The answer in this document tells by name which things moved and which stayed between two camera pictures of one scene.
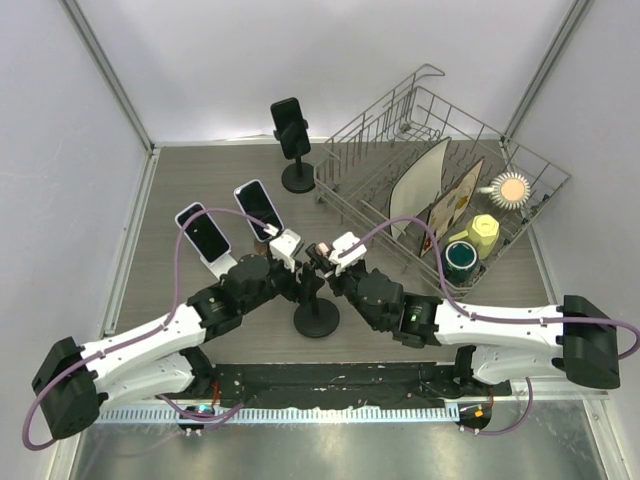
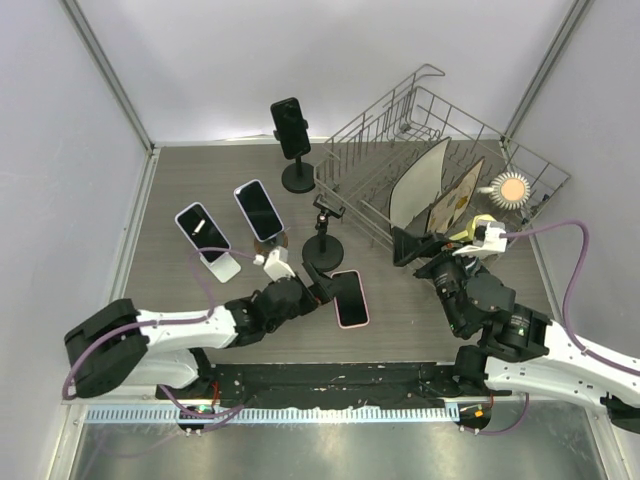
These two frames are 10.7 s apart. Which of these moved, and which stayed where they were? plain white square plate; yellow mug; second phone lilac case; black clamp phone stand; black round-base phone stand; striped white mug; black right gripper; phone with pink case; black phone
Moved: black round-base phone stand; black right gripper; phone with pink case
Stayed: striped white mug; yellow mug; black clamp phone stand; second phone lilac case; plain white square plate; black phone
